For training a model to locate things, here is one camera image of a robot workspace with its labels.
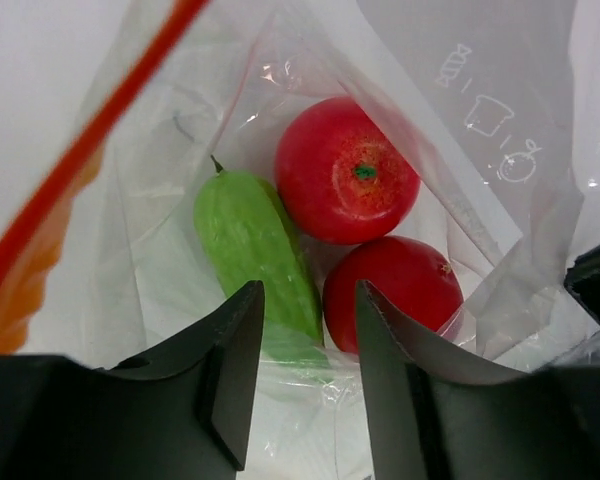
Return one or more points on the red fake apple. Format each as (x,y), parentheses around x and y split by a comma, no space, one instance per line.
(339,177)

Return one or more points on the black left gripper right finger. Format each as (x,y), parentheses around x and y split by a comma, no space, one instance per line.
(436,411)

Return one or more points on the green fake cucumber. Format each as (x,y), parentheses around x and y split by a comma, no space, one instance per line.
(247,235)

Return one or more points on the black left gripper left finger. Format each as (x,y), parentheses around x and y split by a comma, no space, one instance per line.
(179,410)

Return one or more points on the clear zip top bag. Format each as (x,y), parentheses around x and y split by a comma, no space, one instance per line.
(494,104)

